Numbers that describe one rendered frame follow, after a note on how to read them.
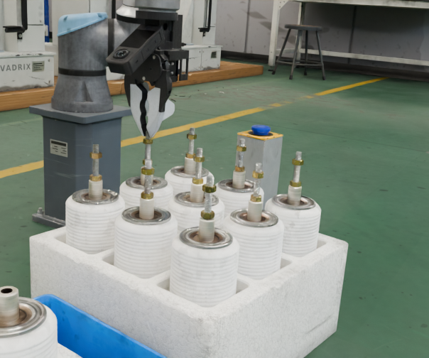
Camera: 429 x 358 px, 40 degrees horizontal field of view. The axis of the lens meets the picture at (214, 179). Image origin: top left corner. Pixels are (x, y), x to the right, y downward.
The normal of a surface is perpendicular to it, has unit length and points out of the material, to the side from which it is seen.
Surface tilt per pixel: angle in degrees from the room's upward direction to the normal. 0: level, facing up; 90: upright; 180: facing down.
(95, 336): 88
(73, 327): 88
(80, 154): 90
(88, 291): 90
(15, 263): 0
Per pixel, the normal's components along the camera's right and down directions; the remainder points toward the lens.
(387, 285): 0.07, -0.96
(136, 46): -0.18, -0.71
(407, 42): -0.51, 0.21
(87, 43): 0.19, 0.29
